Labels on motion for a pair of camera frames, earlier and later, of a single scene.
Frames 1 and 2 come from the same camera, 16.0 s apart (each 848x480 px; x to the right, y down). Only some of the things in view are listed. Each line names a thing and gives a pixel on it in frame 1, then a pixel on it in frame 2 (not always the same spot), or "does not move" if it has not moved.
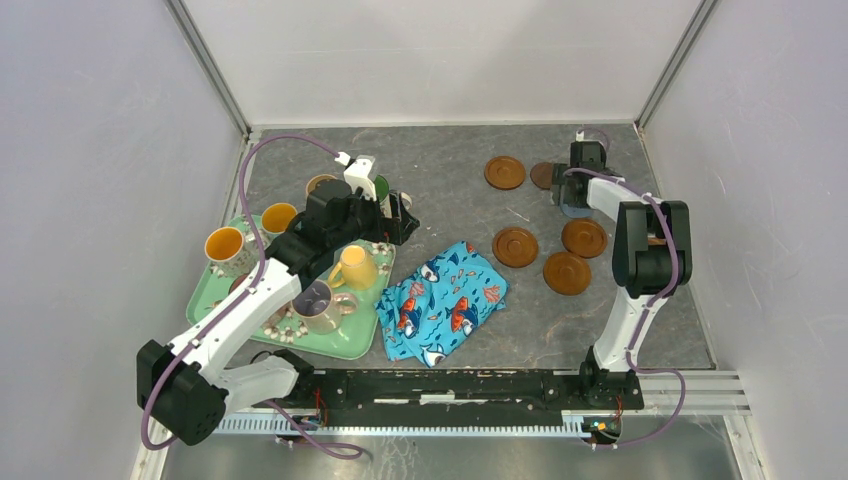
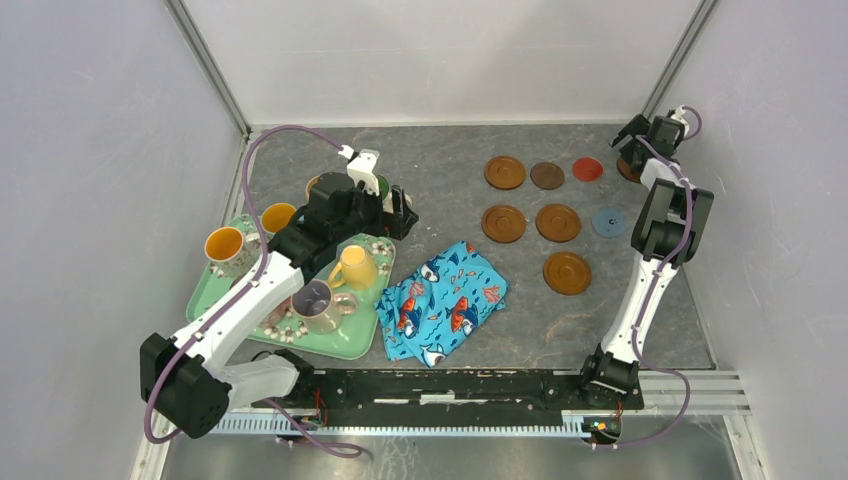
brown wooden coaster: (505, 173) does not move
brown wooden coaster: (515, 247) → (503, 223)
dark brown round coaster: (541, 174) does not move
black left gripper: (383, 226) does not move
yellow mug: (356, 269) does not move
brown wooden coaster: (567, 274) does not move
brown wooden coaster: (584, 238) → (558, 223)
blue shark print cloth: (437, 307) does not move
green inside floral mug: (382, 191) does not move
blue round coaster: (576, 212) → (608, 223)
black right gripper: (558, 181) → (635, 127)
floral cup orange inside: (231, 251) does not move
